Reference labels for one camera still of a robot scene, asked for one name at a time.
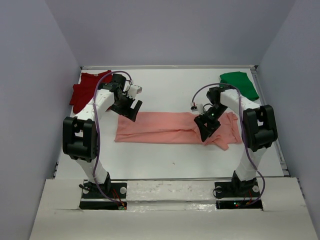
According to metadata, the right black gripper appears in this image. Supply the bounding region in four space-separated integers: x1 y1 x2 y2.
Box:
194 103 228 142

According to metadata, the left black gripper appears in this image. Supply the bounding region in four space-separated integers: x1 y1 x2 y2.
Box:
110 92 142 122

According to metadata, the pink t-shirt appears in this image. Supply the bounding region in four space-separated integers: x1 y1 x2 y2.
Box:
114 112 242 151

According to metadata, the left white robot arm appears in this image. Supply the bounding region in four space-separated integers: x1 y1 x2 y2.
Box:
62 70 142 198

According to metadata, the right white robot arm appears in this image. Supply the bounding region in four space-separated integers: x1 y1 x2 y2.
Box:
190 83 278 199

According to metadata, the red folded t-shirt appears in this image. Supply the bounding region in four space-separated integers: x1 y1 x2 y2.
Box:
69 70 111 114

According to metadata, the green t-shirt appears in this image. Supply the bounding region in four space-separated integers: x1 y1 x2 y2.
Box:
219 71 259 101

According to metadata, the white cardboard front cover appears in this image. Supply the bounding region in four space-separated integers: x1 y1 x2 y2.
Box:
30 177 318 240

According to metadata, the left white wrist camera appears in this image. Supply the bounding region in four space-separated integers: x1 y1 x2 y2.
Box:
125 84 143 99

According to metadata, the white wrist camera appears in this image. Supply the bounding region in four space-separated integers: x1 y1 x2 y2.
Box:
190 102 204 114
125 84 143 99

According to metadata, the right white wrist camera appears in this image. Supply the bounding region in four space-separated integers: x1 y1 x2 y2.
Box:
190 102 204 114

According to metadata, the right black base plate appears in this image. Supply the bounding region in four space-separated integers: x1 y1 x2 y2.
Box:
212 179 263 210

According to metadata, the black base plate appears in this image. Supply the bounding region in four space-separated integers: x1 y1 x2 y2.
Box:
78 181 128 211
212 179 263 210

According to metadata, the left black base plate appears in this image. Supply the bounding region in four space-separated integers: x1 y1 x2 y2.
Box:
78 181 128 211

